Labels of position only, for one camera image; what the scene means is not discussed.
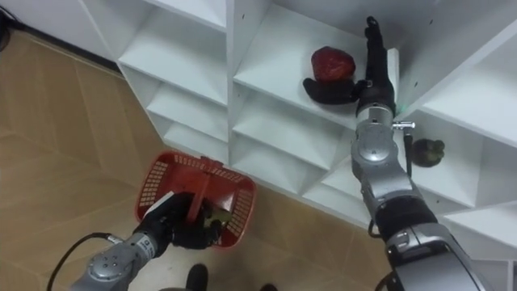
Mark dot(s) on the dark mangosteen soft toy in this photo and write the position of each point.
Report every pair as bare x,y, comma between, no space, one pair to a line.
428,152

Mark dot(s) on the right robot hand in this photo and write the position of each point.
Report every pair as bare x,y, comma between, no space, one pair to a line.
375,91

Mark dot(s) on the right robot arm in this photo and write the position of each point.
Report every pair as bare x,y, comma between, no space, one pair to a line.
387,190

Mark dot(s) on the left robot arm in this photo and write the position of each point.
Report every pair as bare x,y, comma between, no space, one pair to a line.
117,266

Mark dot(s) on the red plastic basket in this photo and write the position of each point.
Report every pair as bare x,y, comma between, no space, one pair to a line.
202,178

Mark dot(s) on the green soft toy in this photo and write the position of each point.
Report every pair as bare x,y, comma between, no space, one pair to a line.
218,217

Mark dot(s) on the white shelf unit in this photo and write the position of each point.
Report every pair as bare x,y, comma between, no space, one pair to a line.
282,133

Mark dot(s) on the red strawberry soft toy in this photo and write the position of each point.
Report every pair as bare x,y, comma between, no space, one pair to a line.
332,64

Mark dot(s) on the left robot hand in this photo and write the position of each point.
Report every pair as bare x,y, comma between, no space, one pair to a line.
177,226

